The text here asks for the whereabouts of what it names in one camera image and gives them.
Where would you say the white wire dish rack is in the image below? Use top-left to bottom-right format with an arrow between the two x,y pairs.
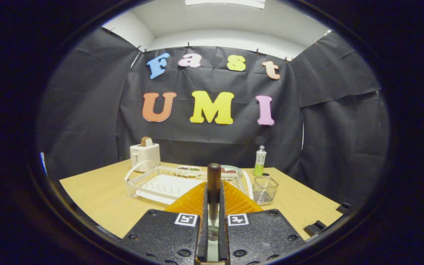
124,161 -> 254,205

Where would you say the ceiling light panel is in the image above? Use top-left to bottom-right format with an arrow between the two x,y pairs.
185,0 -> 266,9

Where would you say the cream toaster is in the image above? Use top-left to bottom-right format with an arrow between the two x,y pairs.
130,143 -> 161,173

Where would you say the green and white bottle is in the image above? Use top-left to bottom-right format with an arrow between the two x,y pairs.
254,145 -> 267,177

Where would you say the small green meat dish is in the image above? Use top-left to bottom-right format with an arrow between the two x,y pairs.
220,165 -> 243,177

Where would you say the wooden handled spoon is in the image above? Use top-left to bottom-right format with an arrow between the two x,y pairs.
206,163 -> 222,262

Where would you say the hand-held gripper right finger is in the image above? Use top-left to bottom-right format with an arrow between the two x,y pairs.
218,180 -> 306,265

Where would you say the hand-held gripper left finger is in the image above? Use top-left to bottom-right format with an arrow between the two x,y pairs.
120,181 -> 209,265

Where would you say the black backdrop cloth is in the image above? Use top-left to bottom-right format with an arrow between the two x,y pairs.
37,28 -> 391,214

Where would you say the clear wire basket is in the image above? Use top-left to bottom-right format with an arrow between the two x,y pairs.
252,176 -> 279,205

